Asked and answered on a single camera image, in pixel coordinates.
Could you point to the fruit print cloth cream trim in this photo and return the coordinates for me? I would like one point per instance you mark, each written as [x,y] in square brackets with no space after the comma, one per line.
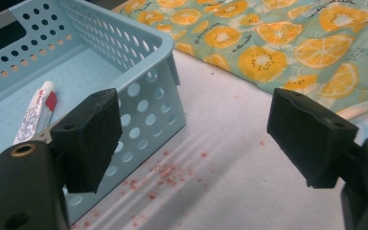
[268,41]

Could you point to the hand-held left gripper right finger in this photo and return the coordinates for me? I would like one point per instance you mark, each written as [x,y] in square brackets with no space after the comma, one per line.
[310,140]

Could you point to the light blue perforated plastic basket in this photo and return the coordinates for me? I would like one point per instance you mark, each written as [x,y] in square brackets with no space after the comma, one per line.
[80,72]

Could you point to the dark object with grey edge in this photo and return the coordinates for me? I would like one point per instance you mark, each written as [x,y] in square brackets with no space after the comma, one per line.
[0,38]

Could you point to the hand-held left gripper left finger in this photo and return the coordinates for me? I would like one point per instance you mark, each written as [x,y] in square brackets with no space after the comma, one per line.
[87,140]

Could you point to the white red ointment tube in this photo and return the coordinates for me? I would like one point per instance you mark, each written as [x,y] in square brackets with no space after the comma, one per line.
[37,115]

